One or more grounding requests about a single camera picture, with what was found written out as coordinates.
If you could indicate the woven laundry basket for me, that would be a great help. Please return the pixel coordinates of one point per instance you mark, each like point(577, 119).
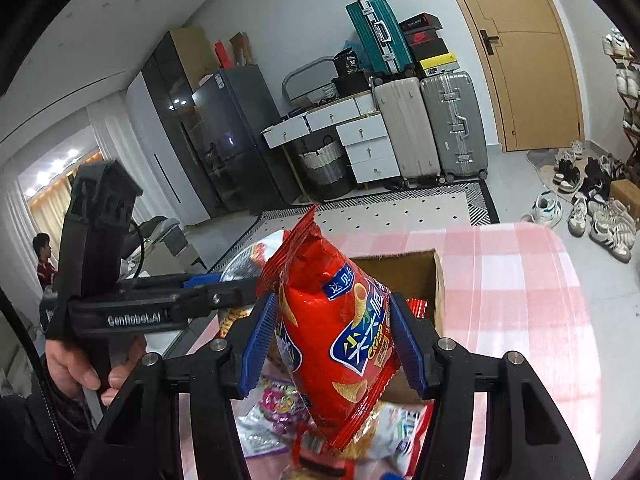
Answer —
point(325, 170)

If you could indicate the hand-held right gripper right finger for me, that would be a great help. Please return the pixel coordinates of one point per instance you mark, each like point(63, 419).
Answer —
point(407, 350)

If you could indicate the flat cardboard piece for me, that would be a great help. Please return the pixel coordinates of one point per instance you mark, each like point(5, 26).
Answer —
point(241, 47)

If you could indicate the pink checked tablecloth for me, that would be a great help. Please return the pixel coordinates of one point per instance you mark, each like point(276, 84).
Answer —
point(500, 310)

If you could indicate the red paper bag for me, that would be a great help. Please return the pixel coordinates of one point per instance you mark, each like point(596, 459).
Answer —
point(223, 54)

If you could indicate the white curtain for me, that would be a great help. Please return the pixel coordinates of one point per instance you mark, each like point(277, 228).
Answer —
point(115, 160)

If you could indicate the wooden door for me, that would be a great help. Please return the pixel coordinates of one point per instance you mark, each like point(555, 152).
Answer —
point(525, 60)

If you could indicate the small cardboard carton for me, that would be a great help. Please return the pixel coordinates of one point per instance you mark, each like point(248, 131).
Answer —
point(626, 191)

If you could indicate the black printed bag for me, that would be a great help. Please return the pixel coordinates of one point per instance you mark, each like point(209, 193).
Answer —
point(350, 65)

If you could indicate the beige suitcase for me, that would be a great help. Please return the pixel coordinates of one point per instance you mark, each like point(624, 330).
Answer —
point(407, 130)

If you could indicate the yellow black shoe box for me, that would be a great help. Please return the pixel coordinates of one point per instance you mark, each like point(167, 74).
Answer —
point(440, 63)

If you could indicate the silver foil snack bag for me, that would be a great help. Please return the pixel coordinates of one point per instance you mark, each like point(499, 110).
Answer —
point(245, 260)

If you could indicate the pile of shoes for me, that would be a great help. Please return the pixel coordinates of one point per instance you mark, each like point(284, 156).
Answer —
point(605, 215)

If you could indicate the wooden shoe rack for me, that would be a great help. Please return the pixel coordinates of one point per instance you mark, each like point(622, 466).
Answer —
point(631, 105)

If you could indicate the grey tube frame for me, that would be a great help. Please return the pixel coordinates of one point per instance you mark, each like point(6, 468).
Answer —
point(300, 72)

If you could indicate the red and white snack packet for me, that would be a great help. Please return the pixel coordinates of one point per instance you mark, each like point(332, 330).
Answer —
point(320, 460)

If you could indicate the grey chair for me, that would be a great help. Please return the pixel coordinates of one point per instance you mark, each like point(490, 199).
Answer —
point(165, 240)

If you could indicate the brown cardboard box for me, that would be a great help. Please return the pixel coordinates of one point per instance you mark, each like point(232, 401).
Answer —
point(400, 275)

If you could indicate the patterned floor rug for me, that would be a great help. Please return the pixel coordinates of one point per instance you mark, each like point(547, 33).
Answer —
point(400, 210)

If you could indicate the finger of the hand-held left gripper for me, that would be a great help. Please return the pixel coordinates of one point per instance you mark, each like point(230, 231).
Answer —
point(225, 300)
point(202, 281)

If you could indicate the black refrigerator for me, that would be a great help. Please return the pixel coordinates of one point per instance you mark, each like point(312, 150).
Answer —
point(235, 125)

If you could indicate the teal suitcase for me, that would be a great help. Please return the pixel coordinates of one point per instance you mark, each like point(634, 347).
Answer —
point(377, 35)

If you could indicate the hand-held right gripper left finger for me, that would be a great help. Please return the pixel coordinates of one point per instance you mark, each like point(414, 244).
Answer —
point(257, 347)

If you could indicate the orange red snack packet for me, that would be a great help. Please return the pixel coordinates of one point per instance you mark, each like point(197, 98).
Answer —
point(417, 308)

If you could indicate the person's left hand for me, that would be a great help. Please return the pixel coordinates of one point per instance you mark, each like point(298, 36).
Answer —
point(75, 365)

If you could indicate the white teal snack packet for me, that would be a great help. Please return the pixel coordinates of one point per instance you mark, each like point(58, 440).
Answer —
point(395, 435)

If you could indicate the large red snack bag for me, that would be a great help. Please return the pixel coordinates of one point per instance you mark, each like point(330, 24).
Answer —
point(325, 320)

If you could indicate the purple snack packet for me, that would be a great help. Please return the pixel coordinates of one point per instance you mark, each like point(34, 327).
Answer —
point(277, 405)

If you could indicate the silver suitcase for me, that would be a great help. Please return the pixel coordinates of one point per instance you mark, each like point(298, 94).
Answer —
point(455, 125)

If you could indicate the person's left forearm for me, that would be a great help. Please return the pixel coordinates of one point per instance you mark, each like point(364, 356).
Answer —
point(35, 425)

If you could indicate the white desk with drawers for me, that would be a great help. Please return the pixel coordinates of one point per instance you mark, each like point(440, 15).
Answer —
point(370, 152)

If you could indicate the beige doormat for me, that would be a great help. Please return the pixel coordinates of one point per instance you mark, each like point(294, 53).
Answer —
point(542, 160)

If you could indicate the plain black shoe box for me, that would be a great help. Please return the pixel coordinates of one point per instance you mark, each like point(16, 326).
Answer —
point(429, 49)

